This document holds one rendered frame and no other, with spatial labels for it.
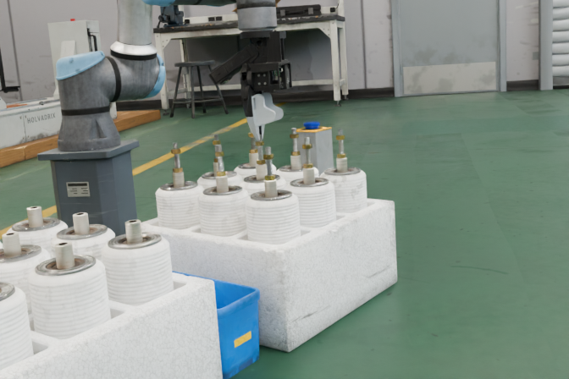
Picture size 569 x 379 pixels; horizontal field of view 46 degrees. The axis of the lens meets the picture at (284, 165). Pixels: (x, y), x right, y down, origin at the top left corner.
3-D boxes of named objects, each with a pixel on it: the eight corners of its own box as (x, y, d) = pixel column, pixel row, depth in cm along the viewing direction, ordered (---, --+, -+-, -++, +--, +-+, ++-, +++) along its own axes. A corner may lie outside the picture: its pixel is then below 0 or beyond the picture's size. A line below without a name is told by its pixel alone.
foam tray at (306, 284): (136, 310, 137) (127, 226, 134) (257, 257, 167) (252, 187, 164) (289, 354, 114) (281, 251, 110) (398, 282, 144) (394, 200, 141)
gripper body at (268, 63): (279, 93, 127) (275, 29, 125) (238, 95, 130) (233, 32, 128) (293, 90, 134) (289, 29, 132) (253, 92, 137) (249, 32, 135)
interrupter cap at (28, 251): (-27, 260, 93) (-28, 256, 93) (21, 246, 99) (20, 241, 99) (4, 268, 88) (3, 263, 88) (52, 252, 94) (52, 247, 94)
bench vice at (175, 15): (171, 29, 602) (168, 1, 598) (189, 27, 599) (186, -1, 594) (153, 28, 563) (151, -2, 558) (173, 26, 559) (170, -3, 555)
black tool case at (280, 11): (275, 21, 608) (274, 9, 606) (321, 17, 605) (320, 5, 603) (272, 20, 574) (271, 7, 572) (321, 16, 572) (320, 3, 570)
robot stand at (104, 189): (51, 273, 166) (35, 154, 160) (87, 250, 184) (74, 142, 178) (121, 273, 162) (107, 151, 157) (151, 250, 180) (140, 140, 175)
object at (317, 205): (297, 284, 126) (291, 190, 123) (285, 269, 136) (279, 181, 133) (345, 277, 129) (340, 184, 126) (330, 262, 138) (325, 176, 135)
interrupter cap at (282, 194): (279, 191, 125) (279, 187, 125) (300, 197, 118) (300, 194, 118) (243, 197, 122) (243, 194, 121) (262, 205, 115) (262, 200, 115)
